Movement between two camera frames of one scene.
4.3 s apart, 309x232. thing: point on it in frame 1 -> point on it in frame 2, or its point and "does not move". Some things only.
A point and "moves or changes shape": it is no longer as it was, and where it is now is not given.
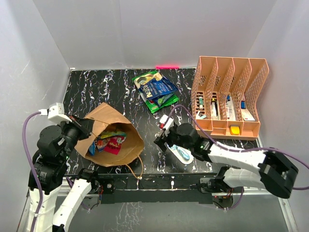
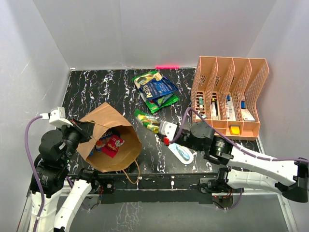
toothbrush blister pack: [186, 156] does not move
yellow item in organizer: [234, 129] does not move
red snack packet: [114, 144] moves or changes shape
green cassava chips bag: [142, 79] does not move
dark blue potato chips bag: [157, 88] does not move
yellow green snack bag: [113, 133] -> [151, 123]
